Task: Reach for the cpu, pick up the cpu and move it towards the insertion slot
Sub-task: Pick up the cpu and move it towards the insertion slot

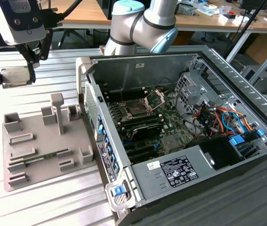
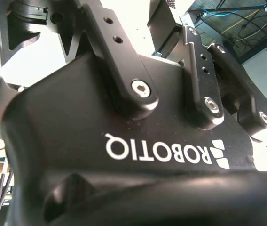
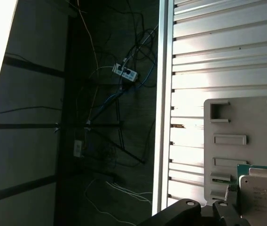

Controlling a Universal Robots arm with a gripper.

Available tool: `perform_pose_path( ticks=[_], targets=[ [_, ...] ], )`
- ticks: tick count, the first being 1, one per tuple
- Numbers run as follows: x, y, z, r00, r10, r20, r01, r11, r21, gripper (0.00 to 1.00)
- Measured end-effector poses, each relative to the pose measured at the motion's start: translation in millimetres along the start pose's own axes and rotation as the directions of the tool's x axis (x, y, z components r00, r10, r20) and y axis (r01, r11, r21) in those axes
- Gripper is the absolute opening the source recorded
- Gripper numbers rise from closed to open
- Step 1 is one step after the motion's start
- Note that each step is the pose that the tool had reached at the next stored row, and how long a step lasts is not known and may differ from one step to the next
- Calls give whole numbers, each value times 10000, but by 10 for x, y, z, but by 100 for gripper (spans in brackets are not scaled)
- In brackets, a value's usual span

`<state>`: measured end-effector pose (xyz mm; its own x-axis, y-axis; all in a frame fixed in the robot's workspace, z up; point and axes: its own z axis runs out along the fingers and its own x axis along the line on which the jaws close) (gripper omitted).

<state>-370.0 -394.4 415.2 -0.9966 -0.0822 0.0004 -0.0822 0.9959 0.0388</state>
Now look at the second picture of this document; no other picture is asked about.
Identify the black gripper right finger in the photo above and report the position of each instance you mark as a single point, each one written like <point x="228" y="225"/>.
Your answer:
<point x="206" y="82"/>

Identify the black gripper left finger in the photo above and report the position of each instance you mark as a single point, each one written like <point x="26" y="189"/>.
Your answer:
<point x="114" y="47"/>

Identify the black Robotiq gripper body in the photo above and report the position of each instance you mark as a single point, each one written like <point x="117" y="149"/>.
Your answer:
<point x="77" y="141"/>

